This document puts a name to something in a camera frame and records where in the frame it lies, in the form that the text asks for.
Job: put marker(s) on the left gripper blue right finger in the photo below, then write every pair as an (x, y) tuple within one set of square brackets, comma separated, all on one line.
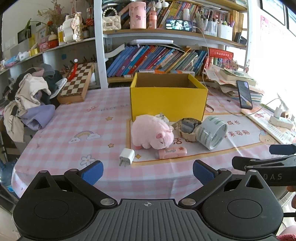
[(203, 172)]

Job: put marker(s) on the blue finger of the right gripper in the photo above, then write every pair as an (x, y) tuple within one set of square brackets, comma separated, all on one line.
[(282, 149)]

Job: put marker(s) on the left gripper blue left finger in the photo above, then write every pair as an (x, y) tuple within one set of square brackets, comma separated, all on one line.
[(92, 173)]

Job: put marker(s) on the pink rectangular case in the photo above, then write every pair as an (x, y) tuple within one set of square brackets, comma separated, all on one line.
[(170, 153)]

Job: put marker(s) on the beige wrist watch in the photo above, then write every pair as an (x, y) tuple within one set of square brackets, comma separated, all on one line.
[(190, 137)]

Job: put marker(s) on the white plug charger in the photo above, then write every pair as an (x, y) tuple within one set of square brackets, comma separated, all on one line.
[(126, 157)]

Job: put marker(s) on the clear tape roll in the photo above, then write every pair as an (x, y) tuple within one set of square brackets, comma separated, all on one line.
[(211, 132)]

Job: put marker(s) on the pink plush pig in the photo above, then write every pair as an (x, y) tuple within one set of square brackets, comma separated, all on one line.
[(148, 131)]

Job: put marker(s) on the grey toy car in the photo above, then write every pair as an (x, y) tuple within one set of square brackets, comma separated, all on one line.
[(188, 126)]

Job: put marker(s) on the white square charger block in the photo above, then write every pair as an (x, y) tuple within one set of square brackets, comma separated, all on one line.
[(162, 117)]

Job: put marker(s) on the white power strip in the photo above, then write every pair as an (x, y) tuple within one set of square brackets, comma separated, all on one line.
[(281, 122)]

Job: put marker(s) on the open booklet on table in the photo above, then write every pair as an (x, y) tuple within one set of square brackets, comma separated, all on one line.
[(261, 118)]

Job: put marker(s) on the pink checked tablecloth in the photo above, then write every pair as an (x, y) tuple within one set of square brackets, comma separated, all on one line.
[(98, 129)]

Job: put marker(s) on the black smartphone on books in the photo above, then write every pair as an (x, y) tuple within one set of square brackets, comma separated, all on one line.
[(244, 95)]

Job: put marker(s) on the yellow cardboard box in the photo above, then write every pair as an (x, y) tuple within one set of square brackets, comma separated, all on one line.
[(175, 95)]

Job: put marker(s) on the stack of papers and books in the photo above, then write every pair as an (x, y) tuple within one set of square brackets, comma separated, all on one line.
[(226, 79)]

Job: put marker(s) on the wooden chess board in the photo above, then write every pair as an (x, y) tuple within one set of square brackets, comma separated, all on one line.
[(76, 88)]

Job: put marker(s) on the pile of clothes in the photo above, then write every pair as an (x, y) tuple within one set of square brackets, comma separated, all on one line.
[(30, 101)]

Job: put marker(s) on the red book box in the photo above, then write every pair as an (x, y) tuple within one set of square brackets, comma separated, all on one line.
[(218, 53)]

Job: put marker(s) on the row of leaning books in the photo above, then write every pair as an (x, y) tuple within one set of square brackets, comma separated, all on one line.
[(131, 59)]

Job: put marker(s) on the white pen holder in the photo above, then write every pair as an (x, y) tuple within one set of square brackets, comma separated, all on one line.
[(224, 32)]

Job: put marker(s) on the white bookshelf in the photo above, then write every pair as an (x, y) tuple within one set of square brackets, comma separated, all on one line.
[(19, 13)]

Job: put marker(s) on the white lucky cat figure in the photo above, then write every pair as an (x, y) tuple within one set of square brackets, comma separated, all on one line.
[(72, 28)]

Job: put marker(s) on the phone playing video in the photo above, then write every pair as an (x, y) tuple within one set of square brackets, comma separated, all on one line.
[(180, 25)]

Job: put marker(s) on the white quilted pearl handbag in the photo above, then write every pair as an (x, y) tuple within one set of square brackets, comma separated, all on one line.
[(110, 23)]

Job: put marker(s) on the pink lotion bottle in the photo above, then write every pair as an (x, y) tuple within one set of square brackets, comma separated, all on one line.
[(152, 18)]

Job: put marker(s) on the pink cylindrical cup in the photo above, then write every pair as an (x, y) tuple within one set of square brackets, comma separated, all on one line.
[(137, 14)]

